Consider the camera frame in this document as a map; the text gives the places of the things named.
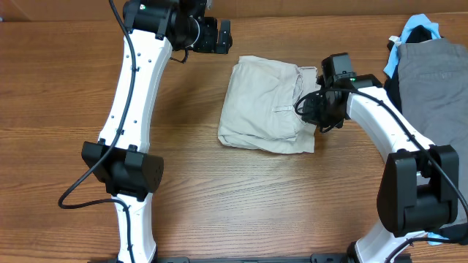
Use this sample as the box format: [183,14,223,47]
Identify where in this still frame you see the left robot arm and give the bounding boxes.
[81,0,233,262]

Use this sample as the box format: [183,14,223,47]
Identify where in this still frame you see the grey shorts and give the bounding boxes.
[396,37,468,227]

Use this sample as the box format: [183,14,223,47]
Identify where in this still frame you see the beige shorts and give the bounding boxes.
[218,56,319,154]

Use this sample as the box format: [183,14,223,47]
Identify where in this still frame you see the light blue garment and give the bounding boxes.
[382,13,454,244]

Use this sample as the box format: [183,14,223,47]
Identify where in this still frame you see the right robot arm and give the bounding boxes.
[295,53,467,263]

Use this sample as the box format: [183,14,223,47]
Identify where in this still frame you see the black garment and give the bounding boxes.
[382,24,468,246]

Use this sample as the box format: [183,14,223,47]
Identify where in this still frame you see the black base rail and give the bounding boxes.
[87,252,413,263]

